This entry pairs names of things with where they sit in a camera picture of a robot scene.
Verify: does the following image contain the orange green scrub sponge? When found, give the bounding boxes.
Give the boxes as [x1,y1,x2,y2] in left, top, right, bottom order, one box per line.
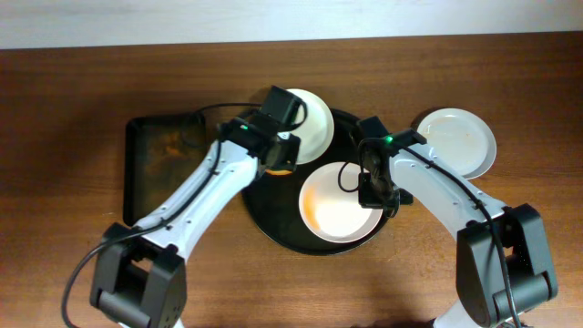
[265,169,293,176]

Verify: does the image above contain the white plate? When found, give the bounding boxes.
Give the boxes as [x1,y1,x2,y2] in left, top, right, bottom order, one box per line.
[298,162,383,243]
[416,108,497,179]
[278,88,334,165]

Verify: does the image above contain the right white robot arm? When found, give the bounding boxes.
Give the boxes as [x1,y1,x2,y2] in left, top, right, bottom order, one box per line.
[353,117,558,327]

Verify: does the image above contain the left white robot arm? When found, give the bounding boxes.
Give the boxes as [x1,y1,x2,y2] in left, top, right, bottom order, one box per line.
[89,87,308,328]

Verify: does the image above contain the round black tray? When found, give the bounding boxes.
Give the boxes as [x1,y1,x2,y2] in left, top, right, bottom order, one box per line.
[241,109,388,256]

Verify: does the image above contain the rectangular black tray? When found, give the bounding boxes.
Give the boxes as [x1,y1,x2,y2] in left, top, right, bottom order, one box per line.
[123,113,209,226]

